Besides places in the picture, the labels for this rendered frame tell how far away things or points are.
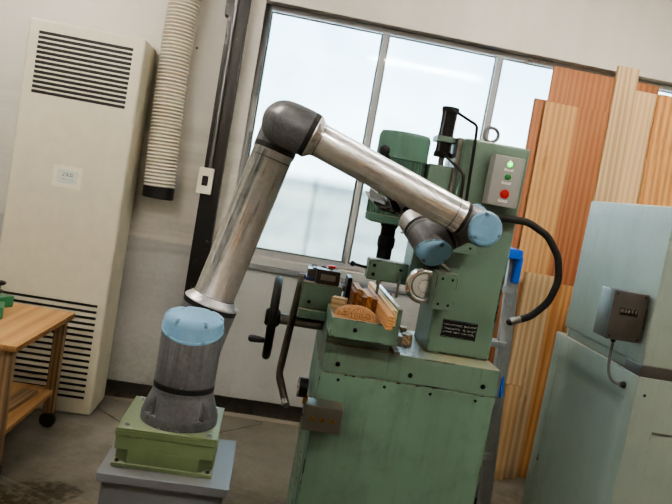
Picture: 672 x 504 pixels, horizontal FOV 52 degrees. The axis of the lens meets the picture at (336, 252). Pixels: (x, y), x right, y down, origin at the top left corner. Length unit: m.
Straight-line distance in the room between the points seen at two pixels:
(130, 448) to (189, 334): 0.30
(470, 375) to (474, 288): 0.29
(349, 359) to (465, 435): 0.46
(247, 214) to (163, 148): 1.67
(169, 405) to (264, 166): 0.65
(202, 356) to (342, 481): 0.82
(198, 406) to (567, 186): 2.56
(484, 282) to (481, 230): 0.61
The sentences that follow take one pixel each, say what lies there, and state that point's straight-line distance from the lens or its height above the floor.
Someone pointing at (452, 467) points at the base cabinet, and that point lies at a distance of 2.39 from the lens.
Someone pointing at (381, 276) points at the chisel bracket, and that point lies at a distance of 2.37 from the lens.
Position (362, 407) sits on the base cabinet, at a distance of 2.27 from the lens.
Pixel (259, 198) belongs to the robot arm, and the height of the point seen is 1.22.
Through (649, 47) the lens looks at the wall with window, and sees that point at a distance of 4.18.
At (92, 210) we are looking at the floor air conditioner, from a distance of 3.43.
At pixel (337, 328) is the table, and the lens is 2.12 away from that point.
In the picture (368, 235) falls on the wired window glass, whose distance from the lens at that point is 3.73.
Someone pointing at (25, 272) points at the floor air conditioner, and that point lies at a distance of 3.55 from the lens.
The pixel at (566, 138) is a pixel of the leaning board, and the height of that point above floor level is 1.74.
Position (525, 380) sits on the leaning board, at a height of 0.51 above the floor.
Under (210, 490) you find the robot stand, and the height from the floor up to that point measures 0.54.
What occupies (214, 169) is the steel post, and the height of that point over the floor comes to 1.27.
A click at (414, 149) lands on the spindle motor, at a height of 1.45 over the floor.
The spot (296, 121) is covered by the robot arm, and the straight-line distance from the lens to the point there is 1.71.
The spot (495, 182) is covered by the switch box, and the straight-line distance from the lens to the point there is 2.29.
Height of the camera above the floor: 1.28
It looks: 5 degrees down
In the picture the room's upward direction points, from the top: 10 degrees clockwise
